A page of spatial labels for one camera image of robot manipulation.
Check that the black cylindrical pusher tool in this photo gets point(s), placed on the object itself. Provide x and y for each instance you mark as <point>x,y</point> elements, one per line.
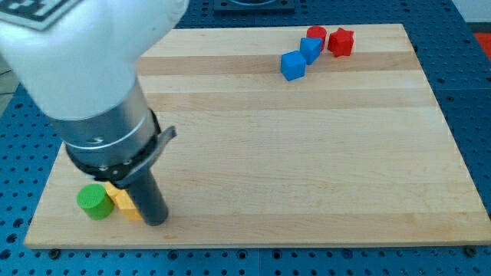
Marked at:
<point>147,197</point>

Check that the yellow block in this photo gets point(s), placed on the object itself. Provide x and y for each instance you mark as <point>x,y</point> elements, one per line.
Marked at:
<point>123,201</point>

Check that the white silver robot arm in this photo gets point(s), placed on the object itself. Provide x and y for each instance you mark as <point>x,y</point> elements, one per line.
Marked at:
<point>77,60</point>

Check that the red star block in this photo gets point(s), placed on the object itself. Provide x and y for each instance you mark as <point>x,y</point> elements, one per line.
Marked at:
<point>341,42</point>

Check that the green cylinder block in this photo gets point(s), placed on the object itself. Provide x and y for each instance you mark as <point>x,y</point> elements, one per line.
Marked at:
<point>95,202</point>

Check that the blue cube block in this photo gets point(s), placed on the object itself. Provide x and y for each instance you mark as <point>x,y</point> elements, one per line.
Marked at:
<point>293,65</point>

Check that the light wooden board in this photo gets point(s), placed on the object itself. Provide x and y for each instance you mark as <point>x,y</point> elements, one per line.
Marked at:
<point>356,153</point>

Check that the blue triangular block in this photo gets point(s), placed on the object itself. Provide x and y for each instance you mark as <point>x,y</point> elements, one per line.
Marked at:
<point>310,48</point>

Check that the red cylinder block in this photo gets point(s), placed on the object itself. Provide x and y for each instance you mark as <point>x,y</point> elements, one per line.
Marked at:
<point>318,31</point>

